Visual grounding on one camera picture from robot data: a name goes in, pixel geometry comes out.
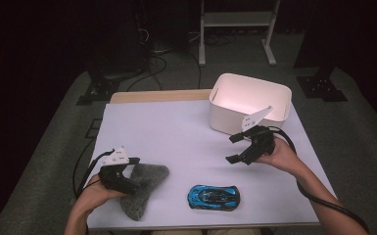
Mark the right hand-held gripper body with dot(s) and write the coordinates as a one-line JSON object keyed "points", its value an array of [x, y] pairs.
{"points": [[262, 142]]}

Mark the blue and black toy car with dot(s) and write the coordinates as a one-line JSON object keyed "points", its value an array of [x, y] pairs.
{"points": [[213, 197]]}

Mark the black stand base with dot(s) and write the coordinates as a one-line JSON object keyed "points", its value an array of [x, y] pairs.
{"points": [[321, 88], [99, 89]]}

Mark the black floor frame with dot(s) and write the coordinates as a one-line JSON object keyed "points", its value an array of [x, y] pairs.
{"points": [[93, 128]]}

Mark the white plastic bin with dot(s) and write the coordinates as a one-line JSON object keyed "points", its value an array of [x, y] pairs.
{"points": [[231, 120]]}

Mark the white metal stand frame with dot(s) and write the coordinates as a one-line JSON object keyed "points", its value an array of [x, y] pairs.
{"points": [[238, 19]]}

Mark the grey fluffy cloth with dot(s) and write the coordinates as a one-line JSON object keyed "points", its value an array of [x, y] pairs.
{"points": [[147, 182]]}

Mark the person's right hand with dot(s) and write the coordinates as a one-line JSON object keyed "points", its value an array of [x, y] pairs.
{"points": [[284, 156]]}

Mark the person's left hand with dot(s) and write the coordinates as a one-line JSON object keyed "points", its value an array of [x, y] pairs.
{"points": [[93, 196]]}

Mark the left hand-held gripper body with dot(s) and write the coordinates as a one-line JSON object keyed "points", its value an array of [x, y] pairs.
{"points": [[112, 178]]}

